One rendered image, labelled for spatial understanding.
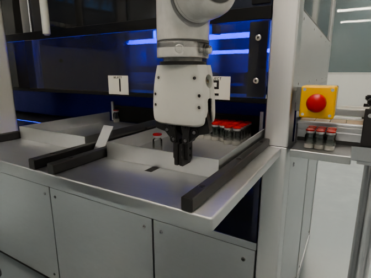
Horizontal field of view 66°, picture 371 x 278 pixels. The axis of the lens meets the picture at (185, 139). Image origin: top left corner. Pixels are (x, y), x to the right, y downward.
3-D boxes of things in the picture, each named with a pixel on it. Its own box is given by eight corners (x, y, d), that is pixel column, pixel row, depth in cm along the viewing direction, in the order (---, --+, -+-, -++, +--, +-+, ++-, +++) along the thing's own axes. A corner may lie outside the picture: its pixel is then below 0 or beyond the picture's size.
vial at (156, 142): (156, 151, 66) (155, 133, 65) (164, 153, 65) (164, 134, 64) (150, 154, 64) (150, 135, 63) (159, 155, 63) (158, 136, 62)
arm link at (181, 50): (220, 43, 47) (219, 62, 48) (174, 46, 52) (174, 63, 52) (196, 38, 40) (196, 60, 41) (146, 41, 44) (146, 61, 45)
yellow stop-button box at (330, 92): (303, 113, 72) (306, 84, 70) (335, 115, 68) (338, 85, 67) (298, 117, 66) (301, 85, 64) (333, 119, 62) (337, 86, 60)
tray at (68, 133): (109, 121, 108) (108, 111, 107) (166, 127, 96) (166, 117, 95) (20, 138, 80) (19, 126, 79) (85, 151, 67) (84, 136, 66)
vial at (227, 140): (225, 142, 74) (226, 124, 73) (233, 143, 73) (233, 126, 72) (222, 144, 73) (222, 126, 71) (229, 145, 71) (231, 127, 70)
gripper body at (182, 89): (221, 56, 47) (218, 123, 50) (169, 58, 52) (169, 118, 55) (200, 54, 41) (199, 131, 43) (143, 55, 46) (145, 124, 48)
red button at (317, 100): (307, 110, 65) (308, 92, 65) (326, 111, 63) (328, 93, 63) (304, 112, 62) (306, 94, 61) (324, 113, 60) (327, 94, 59)
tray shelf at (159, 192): (100, 124, 111) (99, 119, 111) (286, 148, 77) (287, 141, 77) (-46, 154, 71) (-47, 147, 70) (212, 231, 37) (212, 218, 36)
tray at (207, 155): (184, 130, 91) (184, 119, 90) (266, 139, 78) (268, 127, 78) (107, 157, 62) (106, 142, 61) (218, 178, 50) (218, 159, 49)
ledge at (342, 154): (298, 144, 81) (299, 137, 81) (350, 150, 75) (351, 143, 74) (289, 156, 69) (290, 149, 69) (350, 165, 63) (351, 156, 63)
